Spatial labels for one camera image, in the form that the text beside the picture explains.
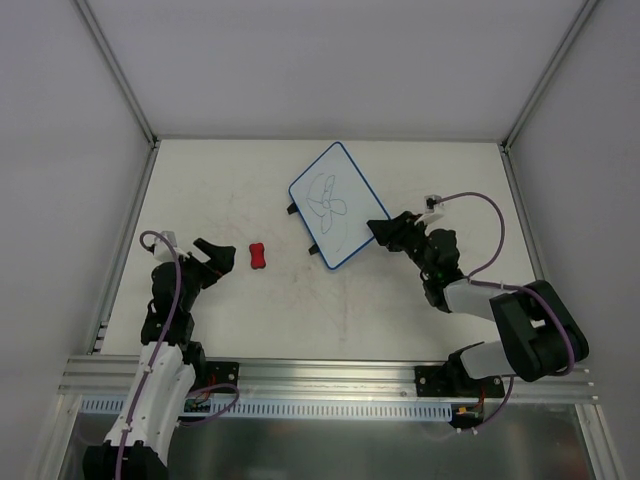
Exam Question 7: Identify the red bone-shaped eraser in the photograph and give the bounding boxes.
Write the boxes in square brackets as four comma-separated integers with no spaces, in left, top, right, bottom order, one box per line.
[249,242,267,270]

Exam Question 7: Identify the blue framed whiteboard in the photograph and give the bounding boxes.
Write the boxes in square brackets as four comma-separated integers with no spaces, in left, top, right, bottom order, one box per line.
[288,141,391,270]

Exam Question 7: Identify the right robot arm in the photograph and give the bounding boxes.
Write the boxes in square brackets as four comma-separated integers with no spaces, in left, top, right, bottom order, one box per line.
[367,212,590,396]

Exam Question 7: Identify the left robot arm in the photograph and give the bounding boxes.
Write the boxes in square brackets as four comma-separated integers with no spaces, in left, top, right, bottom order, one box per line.
[82,230,239,479]

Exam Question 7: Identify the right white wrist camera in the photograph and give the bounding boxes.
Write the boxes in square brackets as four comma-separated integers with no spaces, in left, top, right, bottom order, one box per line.
[414,195,445,225]

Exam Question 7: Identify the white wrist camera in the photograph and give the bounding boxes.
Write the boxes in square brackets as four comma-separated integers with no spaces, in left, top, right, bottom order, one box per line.
[414,195,445,225]
[150,231,187,263]

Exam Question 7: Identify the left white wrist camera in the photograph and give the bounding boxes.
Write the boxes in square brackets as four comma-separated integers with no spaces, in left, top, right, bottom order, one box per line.
[150,231,187,263]

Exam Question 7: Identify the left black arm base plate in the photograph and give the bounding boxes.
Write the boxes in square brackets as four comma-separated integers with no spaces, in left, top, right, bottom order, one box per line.
[203,360,240,395]

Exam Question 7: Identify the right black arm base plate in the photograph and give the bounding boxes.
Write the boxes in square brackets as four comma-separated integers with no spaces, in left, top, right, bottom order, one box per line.
[414,363,505,399]

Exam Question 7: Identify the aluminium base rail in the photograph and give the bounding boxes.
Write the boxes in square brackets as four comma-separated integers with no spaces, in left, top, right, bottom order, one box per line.
[58,355,600,404]

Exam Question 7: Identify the white slotted cable duct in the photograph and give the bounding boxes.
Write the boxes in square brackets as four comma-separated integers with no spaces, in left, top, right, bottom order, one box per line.
[79,395,454,423]

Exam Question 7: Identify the right aluminium frame post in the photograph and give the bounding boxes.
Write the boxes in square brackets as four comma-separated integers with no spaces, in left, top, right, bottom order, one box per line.
[501,0,601,152]

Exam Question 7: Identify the aluminium frame post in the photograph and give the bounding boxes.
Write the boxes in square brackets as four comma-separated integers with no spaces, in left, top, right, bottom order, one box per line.
[70,0,158,147]
[501,0,601,152]

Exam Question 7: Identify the left aluminium frame post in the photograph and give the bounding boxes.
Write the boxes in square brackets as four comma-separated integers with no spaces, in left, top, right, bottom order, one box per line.
[70,0,158,147]

